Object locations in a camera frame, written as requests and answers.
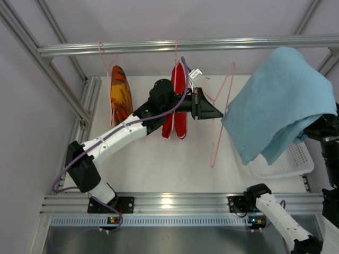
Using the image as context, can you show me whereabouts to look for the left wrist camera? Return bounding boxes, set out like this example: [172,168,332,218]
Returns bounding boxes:
[189,68,202,89]

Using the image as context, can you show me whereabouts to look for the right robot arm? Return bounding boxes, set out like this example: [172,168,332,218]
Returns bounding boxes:
[244,114,338,253]

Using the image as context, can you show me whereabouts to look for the pink hanger of red trousers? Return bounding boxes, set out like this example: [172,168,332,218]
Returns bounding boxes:
[171,38,179,131]

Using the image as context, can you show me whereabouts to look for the aluminium hanging rail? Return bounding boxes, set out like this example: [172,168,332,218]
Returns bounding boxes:
[37,34,338,57]

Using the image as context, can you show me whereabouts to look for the orange patterned garment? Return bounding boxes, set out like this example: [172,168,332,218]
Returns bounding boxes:
[110,65,133,126]

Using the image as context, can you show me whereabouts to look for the right aluminium frame post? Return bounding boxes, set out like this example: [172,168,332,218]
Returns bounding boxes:
[294,0,338,81]

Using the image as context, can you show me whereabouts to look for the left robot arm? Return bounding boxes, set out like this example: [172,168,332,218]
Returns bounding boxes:
[65,79,223,211]

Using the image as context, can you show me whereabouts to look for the light blue garment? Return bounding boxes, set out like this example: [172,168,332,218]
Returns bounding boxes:
[222,47,338,165]

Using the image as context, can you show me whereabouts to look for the aluminium frame post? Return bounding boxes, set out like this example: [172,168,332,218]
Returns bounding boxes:
[0,0,91,128]
[294,0,338,81]

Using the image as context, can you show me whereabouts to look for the pink hanger with orange garment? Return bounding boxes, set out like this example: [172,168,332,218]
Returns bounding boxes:
[97,40,119,129]

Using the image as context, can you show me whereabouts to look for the white plastic basket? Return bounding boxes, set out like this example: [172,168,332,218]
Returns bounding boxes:
[248,142,314,179]

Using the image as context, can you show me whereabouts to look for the slotted cable duct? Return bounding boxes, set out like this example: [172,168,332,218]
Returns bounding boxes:
[50,215,252,227]

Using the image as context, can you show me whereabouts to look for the left aluminium frame post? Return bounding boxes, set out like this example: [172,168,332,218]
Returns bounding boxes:
[0,0,91,128]

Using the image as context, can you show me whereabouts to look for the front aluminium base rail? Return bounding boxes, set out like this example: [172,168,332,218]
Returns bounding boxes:
[40,192,323,215]

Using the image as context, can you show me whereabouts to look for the pink hanger of blue garment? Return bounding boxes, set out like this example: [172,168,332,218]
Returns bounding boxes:
[202,61,236,168]

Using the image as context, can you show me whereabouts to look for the red trousers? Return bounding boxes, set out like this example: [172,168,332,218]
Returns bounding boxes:
[162,63,187,140]

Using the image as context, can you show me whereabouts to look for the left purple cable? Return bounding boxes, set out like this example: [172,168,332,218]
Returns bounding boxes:
[51,57,197,233]

